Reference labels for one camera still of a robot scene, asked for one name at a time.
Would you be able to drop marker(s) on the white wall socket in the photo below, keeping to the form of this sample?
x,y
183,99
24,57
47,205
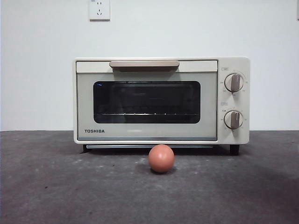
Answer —
x,y
99,11

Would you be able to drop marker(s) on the black oven foot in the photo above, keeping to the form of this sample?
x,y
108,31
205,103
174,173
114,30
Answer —
x,y
234,149
84,148

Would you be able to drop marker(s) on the cream Toshiba toaster oven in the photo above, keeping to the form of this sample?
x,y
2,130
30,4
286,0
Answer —
x,y
233,65

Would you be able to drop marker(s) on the silver crumb tray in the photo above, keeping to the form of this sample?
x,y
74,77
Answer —
x,y
116,146

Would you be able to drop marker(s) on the cream timer dial knob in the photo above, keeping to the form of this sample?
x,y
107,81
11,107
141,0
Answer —
x,y
233,119

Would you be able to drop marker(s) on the brown egg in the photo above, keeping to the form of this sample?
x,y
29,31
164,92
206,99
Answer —
x,y
161,158

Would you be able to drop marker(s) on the cream temperature dial knob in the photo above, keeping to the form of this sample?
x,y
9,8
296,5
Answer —
x,y
234,82

